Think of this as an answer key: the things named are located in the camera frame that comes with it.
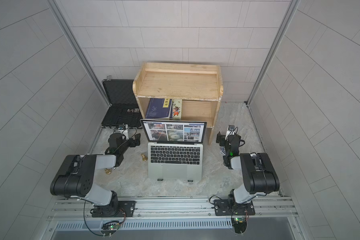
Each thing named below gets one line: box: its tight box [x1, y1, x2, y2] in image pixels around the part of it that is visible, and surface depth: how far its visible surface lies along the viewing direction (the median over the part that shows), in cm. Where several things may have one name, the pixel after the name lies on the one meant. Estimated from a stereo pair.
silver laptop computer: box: [140, 119, 207, 181], surface depth 80 cm
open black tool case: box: [101, 79, 143, 129], surface depth 107 cm
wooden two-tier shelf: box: [132, 62, 224, 145], surface depth 73 cm
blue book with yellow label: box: [145, 98, 173, 119], surface depth 80 cm
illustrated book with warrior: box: [172, 99, 183, 121], surface depth 82 cm
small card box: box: [220, 146, 227, 156], surface depth 91 cm
